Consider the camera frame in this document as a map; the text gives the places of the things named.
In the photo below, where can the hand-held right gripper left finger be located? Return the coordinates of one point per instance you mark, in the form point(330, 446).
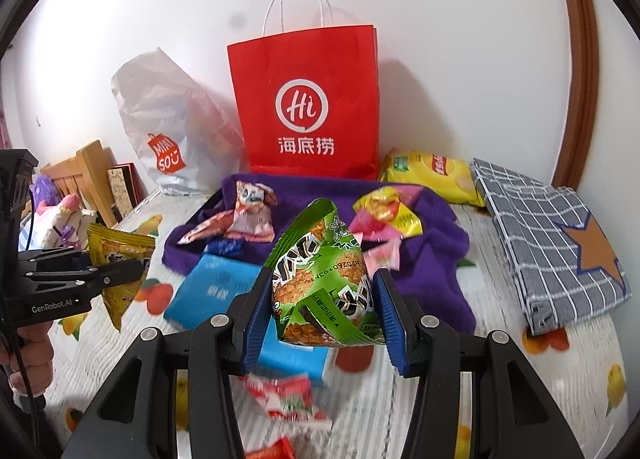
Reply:
point(251, 324)

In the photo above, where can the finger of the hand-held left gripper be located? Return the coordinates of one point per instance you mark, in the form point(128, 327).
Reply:
point(55, 256)
point(100, 276)

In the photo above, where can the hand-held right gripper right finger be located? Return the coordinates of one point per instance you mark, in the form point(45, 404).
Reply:
point(392, 324)

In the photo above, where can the yellow brown snack packet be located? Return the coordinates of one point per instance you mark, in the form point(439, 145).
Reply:
point(117, 299)

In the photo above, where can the green snack packet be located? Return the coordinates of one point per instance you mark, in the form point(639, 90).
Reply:
point(320, 279)

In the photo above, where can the red orange snack packet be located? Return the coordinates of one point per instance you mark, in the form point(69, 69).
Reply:
point(207, 229)

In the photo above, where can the person's left hand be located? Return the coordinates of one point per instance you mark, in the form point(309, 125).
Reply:
point(35, 354)

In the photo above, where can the purple plush toy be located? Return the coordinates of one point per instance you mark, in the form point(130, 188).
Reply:
point(44, 193)

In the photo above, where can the white pink plush toy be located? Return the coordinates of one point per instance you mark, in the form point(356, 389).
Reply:
point(62, 224)

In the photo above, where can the blue tissue pack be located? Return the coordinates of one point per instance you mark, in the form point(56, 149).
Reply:
point(220, 289)

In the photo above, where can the small pink candy packet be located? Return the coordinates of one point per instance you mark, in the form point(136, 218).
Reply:
point(382, 261)

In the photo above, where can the wooden headboard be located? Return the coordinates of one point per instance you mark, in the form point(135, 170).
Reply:
point(82, 174)

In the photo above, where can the purple towel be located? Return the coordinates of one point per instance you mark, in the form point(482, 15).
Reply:
point(435, 264)

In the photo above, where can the small blue snack packet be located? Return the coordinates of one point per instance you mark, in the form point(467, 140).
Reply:
point(225, 247)

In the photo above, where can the red white snack packet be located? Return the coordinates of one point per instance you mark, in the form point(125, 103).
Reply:
point(285, 401)

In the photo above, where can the brown patterned box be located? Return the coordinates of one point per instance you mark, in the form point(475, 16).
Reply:
point(122, 189)

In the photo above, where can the pink panda snack packet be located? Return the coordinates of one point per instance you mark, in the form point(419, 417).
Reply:
point(252, 214)

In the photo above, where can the yellow pink snack packet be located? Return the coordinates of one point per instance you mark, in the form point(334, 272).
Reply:
point(392, 211)

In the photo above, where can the fruit print tablecloth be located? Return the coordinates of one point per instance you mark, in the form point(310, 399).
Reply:
point(500, 389)

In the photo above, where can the plain red snack packet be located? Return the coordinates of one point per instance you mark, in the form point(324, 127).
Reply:
point(272, 450)

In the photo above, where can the white plastic shopping bag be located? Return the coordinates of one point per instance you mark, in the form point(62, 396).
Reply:
point(165, 139)

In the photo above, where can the yellow chips bag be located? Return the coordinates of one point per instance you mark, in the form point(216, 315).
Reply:
point(430, 174)

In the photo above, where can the grey checked star cloth bag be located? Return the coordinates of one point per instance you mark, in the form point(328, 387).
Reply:
point(550, 249)

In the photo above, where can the red paper bag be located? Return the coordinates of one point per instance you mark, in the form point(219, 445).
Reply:
point(305, 89)

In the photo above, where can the wooden door frame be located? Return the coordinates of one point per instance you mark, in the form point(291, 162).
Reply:
point(580, 64)

